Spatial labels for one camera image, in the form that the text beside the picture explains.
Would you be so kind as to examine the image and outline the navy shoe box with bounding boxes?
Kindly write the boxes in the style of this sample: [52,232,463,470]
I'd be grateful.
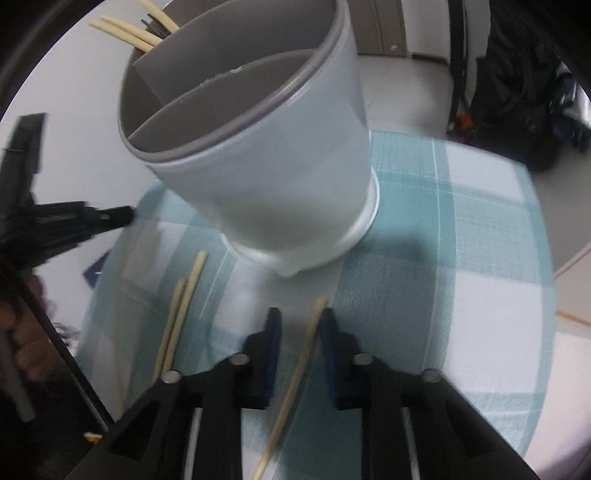
[83,251,109,289]

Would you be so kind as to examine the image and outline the black bag on counter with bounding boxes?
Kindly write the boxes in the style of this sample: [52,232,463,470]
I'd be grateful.
[466,0,568,171]

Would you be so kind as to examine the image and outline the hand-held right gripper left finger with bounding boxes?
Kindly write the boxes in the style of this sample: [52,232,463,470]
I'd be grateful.
[65,307,283,480]

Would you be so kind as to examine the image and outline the silver and navy cloth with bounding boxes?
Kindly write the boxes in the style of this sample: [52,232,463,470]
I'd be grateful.
[549,74,591,153]

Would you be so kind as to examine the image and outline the person's left hand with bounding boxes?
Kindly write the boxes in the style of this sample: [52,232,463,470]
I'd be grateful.
[0,277,58,384]

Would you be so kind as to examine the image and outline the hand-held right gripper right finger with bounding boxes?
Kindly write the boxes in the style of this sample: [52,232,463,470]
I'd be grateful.
[320,307,541,480]

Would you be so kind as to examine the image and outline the teal checkered tablecloth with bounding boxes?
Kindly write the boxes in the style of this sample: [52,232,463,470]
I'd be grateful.
[76,129,557,480]

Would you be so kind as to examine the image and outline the black framed glass door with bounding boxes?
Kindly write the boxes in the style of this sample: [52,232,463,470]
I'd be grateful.
[445,0,469,121]

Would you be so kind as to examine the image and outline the white grey utensil holder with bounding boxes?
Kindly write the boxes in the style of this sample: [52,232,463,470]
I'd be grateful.
[117,0,380,278]

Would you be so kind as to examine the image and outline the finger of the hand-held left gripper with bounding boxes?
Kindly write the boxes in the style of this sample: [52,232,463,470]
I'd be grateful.
[32,200,136,267]

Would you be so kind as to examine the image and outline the pale wooden chopstick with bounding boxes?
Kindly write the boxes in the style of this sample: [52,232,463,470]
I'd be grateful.
[134,0,180,34]
[89,21,155,52]
[99,15,162,47]
[161,250,208,377]
[152,278,186,383]
[253,298,328,480]

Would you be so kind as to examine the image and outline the brown door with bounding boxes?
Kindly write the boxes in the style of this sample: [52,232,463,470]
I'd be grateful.
[346,0,407,58]

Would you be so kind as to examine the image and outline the dark chopsticks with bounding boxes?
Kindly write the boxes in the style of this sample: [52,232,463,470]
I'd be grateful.
[141,14,169,40]

